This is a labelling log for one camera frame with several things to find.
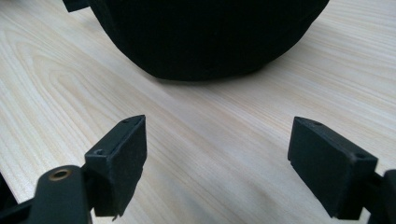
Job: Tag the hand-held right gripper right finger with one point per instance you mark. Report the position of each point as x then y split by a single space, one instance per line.
330 168

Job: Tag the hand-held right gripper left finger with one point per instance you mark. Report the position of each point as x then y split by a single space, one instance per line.
121 161

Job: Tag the black round fabric hat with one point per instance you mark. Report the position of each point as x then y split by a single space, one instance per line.
205 37

